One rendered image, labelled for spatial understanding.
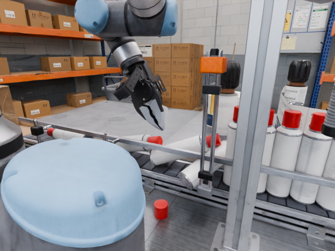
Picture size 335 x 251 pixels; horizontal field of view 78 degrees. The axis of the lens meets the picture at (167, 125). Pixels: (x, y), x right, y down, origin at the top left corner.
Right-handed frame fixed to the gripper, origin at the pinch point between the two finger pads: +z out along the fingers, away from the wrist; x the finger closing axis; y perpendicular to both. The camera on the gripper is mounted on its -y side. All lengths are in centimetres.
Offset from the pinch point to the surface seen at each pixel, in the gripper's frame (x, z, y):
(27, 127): 83, -28, 12
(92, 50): 312, -217, 362
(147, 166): 9.1, 9.0, -2.1
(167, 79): 140, -53, 312
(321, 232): -27.1, 33.6, -5.1
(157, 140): 2.1, 3.1, -1.3
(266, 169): -22.4, 18.1, -3.7
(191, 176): -6.6, 13.5, -7.4
